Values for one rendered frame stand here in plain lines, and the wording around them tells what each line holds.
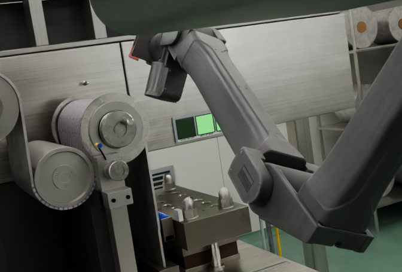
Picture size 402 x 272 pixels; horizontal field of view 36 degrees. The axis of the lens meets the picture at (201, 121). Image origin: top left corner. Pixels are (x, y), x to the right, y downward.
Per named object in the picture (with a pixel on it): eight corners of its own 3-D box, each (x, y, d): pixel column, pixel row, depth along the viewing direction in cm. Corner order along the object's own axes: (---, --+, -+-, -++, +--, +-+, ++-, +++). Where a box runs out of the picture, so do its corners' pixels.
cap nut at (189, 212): (186, 221, 131) (182, 201, 130) (179, 218, 134) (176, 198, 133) (201, 217, 132) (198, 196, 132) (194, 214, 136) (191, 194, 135)
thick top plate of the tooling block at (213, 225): (188, 251, 130) (183, 223, 129) (124, 219, 166) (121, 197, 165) (252, 232, 137) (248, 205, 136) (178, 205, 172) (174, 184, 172)
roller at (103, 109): (94, 162, 123) (84, 105, 122) (63, 153, 147) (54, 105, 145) (147, 150, 128) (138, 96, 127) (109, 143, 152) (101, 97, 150)
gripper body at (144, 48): (180, 76, 115) (190, 73, 108) (129, 55, 113) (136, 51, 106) (192, 43, 116) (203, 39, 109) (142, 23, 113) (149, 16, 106)
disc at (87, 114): (87, 171, 123) (74, 98, 122) (86, 171, 124) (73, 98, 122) (155, 156, 130) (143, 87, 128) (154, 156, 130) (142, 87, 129)
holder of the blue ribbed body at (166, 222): (164, 242, 132) (161, 219, 132) (128, 223, 153) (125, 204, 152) (177, 238, 134) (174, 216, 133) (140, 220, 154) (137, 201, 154)
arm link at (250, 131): (347, 194, 68) (269, 176, 63) (320, 232, 71) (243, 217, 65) (224, 27, 102) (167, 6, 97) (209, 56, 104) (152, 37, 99)
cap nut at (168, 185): (166, 191, 164) (163, 175, 164) (160, 189, 168) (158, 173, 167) (178, 188, 166) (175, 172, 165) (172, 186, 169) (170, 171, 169)
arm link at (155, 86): (226, 37, 99) (180, 21, 95) (210, 107, 98) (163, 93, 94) (192, 42, 110) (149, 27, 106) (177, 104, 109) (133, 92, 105)
